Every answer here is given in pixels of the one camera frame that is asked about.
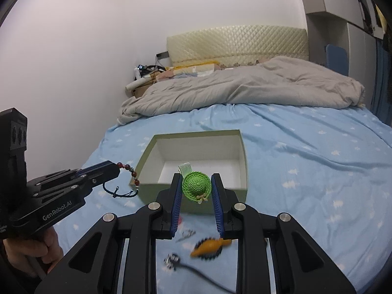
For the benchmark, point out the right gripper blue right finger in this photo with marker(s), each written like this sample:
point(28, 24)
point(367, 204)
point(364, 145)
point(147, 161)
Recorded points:
point(217, 207)

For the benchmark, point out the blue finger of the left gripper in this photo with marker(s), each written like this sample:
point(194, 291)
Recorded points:
point(99, 174)

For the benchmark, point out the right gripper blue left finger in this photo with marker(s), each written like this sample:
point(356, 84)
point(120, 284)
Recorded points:
point(176, 204)

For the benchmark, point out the orange wooden gourd pendant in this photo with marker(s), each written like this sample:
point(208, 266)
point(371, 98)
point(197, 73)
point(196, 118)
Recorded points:
point(209, 248)

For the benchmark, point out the black hair clip silver ornament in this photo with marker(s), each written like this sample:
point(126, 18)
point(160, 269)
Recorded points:
point(173, 261)

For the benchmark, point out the person's left hand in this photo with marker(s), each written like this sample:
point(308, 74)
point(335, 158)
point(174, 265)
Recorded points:
point(47, 249)

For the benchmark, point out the green cardboard box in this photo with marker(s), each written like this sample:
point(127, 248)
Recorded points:
point(209, 152)

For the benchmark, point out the small silver pin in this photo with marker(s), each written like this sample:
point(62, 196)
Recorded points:
point(186, 234)

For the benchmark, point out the brown cardboard box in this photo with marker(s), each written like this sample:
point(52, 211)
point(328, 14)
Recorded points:
point(140, 90)

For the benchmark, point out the white rolled paper tube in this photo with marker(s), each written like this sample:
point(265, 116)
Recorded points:
point(137, 83)

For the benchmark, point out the light blue star bedsheet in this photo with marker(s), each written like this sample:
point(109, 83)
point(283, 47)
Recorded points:
point(330, 169)

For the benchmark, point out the pillows with yellow trim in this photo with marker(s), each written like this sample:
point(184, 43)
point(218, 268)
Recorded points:
point(199, 70)

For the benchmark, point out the grey duvet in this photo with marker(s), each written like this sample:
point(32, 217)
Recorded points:
point(282, 80)

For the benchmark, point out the cream quilted headboard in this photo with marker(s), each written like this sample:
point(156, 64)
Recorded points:
point(237, 45)

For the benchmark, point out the blue chair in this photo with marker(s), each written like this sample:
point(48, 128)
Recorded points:
point(337, 59)

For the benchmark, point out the grey wardrobe cabinet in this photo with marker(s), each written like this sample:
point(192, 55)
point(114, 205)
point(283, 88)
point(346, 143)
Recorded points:
point(352, 26)

